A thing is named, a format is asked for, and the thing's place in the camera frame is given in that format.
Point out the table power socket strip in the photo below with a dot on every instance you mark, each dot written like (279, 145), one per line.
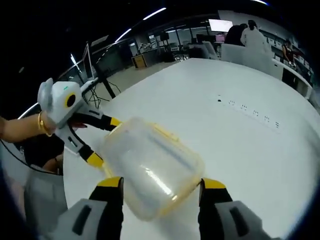
(250, 110)

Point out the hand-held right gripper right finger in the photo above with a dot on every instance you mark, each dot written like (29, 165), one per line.
(212, 215)

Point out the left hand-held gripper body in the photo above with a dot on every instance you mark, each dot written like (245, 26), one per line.
(58, 100)

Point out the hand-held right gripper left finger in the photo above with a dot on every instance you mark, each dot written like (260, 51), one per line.
(100, 212)

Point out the ceiling light strip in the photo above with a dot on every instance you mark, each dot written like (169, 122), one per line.
(155, 13)
(75, 62)
(124, 34)

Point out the wooden crate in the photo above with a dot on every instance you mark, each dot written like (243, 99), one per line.
(139, 61)

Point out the bright wall monitor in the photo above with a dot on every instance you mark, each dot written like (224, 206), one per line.
(220, 25)

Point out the person's left hand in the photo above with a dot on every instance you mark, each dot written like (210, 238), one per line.
(52, 127)

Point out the person's black clothing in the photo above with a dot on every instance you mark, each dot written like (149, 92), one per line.
(37, 155)

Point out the person's white clothing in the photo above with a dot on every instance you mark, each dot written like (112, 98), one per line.
(45, 195)

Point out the clear plastic box yellow buckle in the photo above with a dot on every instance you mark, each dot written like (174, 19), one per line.
(150, 165)

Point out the white desk partition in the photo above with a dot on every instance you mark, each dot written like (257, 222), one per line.
(246, 60)

